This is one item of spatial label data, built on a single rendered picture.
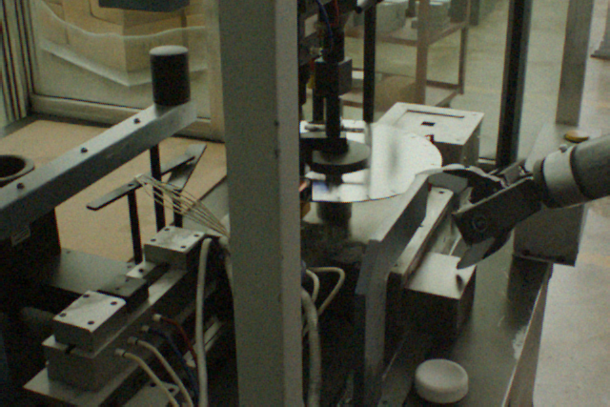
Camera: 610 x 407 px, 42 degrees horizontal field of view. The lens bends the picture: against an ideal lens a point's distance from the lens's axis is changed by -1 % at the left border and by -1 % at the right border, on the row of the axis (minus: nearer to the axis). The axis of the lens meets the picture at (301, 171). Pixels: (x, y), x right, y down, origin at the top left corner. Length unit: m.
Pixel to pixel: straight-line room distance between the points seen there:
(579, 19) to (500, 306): 0.57
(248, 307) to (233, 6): 0.21
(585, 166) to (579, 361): 1.50
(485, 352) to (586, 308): 1.58
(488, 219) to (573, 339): 1.55
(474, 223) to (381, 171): 0.21
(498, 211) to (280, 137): 0.60
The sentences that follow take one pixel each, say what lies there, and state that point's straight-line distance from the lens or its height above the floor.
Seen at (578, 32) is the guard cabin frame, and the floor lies 1.07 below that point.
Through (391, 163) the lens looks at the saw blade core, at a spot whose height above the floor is 0.95.
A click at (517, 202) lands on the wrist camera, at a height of 0.97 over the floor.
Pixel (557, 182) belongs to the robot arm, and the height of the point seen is 1.01.
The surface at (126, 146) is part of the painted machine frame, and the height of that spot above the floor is 1.03.
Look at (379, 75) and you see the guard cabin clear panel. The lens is 1.69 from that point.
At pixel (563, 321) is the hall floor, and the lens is 2.65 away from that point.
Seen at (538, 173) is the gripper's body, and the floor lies 1.01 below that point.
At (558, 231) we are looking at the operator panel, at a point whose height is 0.81.
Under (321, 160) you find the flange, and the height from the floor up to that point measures 0.96.
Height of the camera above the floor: 1.43
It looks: 24 degrees down
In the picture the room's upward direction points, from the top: 1 degrees counter-clockwise
